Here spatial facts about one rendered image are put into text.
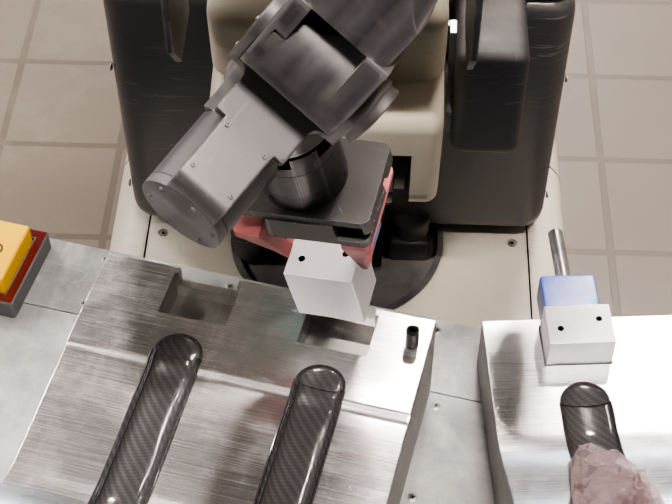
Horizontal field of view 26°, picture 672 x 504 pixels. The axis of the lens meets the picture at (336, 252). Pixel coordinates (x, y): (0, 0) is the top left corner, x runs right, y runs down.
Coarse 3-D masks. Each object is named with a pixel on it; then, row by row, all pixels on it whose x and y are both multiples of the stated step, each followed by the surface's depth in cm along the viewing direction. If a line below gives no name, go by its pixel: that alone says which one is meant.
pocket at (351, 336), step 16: (304, 320) 109; (320, 320) 111; (336, 320) 111; (352, 320) 110; (368, 320) 110; (304, 336) 110; (320, 336) 111; (336, 336) 111; (352, 336) 111; (368, 336) 111; (352, 352) 110
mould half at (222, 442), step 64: (128, 320) 108; (192, 320) 108; (256, 320) 108; (384, 320) 108; (64, 384) 105; (128, 384) 105; (256, 384) 105; (384, 384) 105; (64, 448) 102; (192, 448) 102; (256, 448) 102; (384, 448) 102
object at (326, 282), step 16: (304, 240) 102; (304, 256) 101; (320, 256) 101; (336, 256) 101; (288, 272) 101; (304, 272) 100; (320, 272) 100; (336, 272) 100; (352, 272) 100; (368, 272) 103; (304, 288) 102; (320, 288) 101; (336, 288) 101; (352, 288) 100; (368, 288) 104; (304, 304) 104; (320, 304) 103; (336, 304) 103; (352, 304) 102; (368, 304) 104
